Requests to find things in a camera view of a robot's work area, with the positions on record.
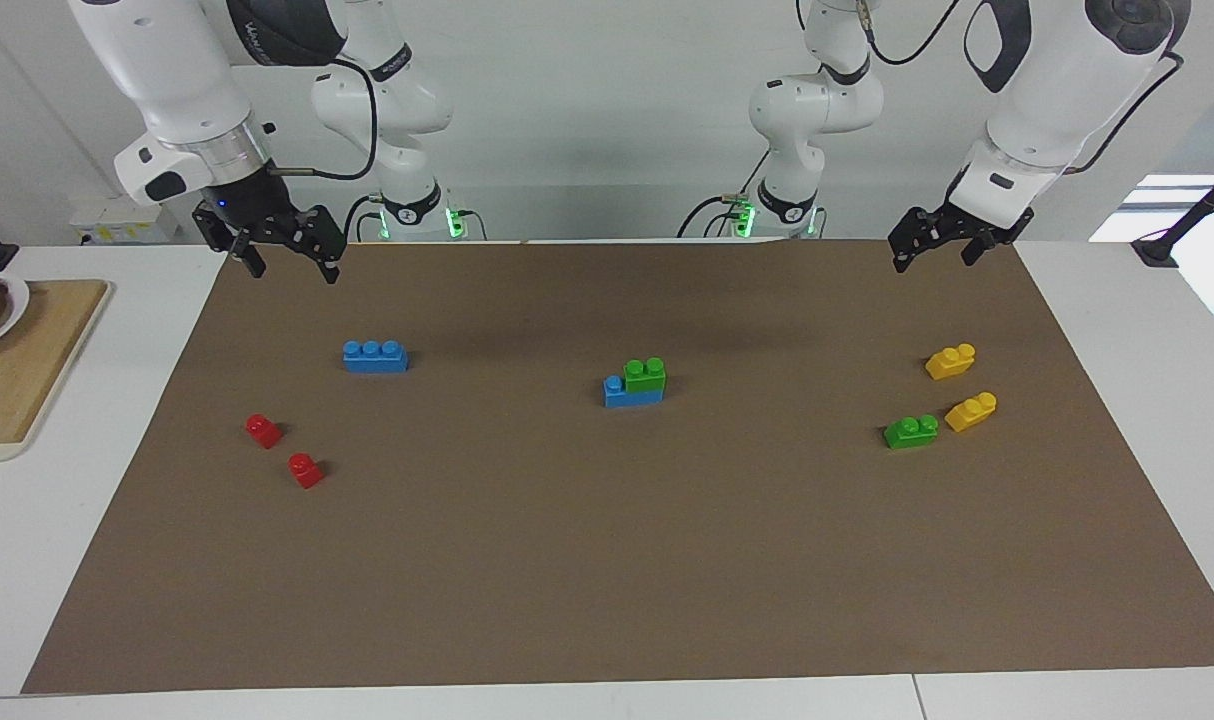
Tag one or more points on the blue three-stud brick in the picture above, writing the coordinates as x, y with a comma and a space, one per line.
375, 358
622, 395

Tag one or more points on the green two-stud brick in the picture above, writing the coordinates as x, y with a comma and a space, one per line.
911, 432
647, 378

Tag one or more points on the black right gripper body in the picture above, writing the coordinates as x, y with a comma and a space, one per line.
262, 212

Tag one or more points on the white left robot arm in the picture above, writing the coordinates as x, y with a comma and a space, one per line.
1057, 90

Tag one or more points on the red one-stud brick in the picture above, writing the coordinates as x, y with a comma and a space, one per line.
306, 470
264, 431

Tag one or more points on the yellow two-stud brick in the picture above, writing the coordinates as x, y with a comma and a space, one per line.
971, 412
951, 362

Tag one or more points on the black clamp stand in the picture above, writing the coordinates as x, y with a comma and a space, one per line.
1182, 225

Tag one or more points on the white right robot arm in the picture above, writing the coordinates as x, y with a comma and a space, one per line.
167, 70

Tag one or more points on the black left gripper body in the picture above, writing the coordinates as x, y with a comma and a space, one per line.
942, 225

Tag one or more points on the white wall socket box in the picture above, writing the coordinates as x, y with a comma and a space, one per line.
117, 222

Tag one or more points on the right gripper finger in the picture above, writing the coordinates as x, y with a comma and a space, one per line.
251, 260
329, 270

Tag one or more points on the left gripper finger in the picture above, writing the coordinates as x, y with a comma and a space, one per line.
973, 250
900, 260

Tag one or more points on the brown table mat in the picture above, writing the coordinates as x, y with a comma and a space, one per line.
607, 520

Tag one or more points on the wooden cutting board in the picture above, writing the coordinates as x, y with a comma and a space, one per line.
27, 370

